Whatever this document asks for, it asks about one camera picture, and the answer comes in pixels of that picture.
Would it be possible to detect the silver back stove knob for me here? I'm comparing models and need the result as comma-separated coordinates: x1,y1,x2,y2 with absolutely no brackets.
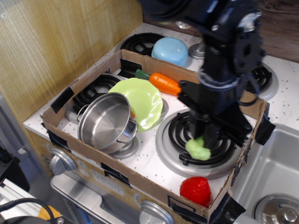
188,43,205,60

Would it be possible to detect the light green plastic plate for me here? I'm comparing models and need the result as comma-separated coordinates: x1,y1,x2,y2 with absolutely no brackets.
108,78,163,132

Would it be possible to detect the silver sink drain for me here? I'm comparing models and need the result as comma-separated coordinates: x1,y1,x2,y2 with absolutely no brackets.
253,194,299,224

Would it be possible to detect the orange object bottom left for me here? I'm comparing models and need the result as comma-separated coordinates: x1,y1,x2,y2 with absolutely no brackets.
38,205,62,220

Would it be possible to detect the back left black burner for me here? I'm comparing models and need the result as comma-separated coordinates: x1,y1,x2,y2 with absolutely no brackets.
115,33,165,56

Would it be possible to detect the brown cardboard fence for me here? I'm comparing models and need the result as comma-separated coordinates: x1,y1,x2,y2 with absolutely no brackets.
42,49,271,224

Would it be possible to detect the green toy broccoli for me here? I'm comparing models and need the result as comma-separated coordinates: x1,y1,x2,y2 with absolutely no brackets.
185,136,212,161

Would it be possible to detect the orange toy carrot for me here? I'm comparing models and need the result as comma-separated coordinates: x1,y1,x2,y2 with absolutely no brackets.
135,69,182,96

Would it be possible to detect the small steel pot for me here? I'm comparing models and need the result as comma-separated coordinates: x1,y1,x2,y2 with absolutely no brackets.
77,92,138,154

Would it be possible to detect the steel sink basin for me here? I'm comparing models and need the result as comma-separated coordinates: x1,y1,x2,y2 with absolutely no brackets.
231,124,299,224

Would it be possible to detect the red toy strawberry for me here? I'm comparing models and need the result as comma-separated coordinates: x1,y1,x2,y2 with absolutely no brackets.
179,176,211,207

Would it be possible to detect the black burner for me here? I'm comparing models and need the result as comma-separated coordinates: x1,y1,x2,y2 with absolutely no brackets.
156,109,242,180
245,63,279,101
115,33,165,56
65,73,125,124

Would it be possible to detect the silver front left knob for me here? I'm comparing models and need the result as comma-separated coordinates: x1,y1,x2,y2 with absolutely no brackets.
49,148,77,175

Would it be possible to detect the light blue plastic bowl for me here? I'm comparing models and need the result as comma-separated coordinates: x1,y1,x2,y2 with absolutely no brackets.
151,37,188,67

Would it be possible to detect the front right black burner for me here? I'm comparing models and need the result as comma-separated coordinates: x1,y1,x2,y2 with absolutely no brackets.
156,109,242,180

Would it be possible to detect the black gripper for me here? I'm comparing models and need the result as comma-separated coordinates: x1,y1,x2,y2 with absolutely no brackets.
178,79,252,149

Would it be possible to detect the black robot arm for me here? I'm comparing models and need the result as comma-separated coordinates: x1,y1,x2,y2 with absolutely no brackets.
141,0,265,149

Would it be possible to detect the black cable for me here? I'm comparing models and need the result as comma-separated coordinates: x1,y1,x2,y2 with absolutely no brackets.
0,197,56,224

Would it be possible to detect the silver front middle knob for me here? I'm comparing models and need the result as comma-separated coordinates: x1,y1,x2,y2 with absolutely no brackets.
139,200,175,224

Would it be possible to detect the silver oven door handle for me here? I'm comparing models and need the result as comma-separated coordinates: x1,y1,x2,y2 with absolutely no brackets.
51,174,139,224

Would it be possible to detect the front left black burner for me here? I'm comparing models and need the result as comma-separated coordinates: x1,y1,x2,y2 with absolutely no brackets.
65,73,125,124

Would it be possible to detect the back right black burner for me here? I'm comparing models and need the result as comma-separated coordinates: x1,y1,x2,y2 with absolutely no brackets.
245,63,279,101

